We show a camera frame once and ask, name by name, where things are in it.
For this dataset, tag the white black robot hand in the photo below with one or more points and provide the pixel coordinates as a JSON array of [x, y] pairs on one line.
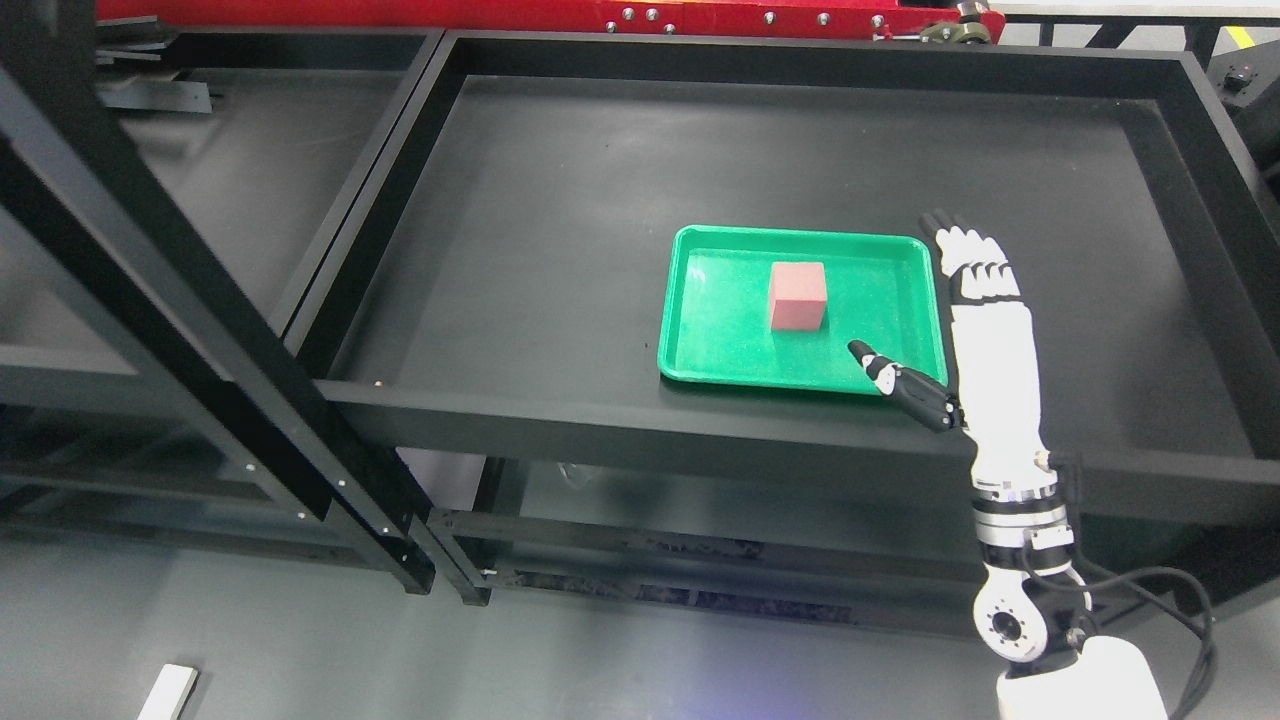
[[996, 401]]

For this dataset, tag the pink foam block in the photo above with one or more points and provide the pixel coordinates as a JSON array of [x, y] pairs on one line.
[[798, 297]]

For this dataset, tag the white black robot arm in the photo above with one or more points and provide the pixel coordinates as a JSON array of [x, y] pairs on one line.
[[1035, 613]]

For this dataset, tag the green plastic tray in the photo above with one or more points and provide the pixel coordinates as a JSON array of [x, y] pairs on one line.
[[715, 327]]

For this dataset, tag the black metal right shelf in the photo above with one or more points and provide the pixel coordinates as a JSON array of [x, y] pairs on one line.
[[651, 254]]

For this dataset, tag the black metal shelf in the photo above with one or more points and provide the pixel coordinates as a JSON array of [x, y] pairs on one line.
[[83, 211], [651, 254]]

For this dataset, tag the black metal left shelf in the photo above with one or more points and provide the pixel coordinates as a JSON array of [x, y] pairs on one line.
[[83, 211]]

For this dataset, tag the red metal beam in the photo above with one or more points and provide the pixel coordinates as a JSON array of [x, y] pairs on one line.
[[843, 20]]

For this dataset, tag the white standing desk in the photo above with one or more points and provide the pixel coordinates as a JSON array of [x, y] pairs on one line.
[[169, 694]]

